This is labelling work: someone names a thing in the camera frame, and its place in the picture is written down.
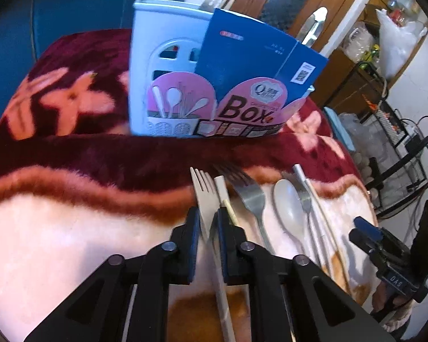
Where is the person's right hand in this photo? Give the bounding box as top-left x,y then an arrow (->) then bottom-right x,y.
372,281 -> 393,312

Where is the beige plastic fork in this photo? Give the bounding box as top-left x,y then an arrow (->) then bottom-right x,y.
190,167 -> 238,342

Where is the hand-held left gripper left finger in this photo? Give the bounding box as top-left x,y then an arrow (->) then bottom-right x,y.
23,207 -> 202,342

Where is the thin bamboo chopstick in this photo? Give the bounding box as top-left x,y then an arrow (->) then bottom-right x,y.
221,199 -> 239,227

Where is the blue and pink packaging card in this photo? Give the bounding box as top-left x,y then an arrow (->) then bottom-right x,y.
146,8 -> 329,138

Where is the large metal fork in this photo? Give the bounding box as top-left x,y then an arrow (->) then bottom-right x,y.
212,163 -> 277,255

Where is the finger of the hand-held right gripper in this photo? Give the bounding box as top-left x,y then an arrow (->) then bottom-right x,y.
349,230 -> 379,258
354,217 -> 385,243

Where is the red floral printed blanket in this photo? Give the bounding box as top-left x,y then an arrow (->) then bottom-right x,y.
0,28 -> 379,342

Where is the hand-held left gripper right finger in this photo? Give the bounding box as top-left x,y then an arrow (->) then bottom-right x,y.
214,207 -> 396,342

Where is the black wire rack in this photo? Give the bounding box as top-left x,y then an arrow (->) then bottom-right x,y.
353,60 -> 428,218

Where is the metal butter knife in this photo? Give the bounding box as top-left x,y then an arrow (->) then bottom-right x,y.
292,163 -> 350,289

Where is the pile of beige eggs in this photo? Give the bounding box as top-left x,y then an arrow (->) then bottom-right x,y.
357,150 -> 383,200

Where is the wooden door with patterned glass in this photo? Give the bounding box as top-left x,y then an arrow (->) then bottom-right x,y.
230,0 -> 379,56

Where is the silver metal utensil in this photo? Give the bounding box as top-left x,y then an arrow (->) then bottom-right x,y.
296,7 -> 329,48

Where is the wooden shelf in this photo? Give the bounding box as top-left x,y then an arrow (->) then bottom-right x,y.
314,3 -> 391,115

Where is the white plastic utensil holder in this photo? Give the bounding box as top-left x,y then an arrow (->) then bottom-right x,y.
128,0 -> 314,138

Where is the white plastic bag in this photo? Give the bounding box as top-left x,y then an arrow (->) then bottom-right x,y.
374,7 -> 428,81

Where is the grey metal spoon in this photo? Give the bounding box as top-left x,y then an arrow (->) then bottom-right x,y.
273,179 -> 309,257

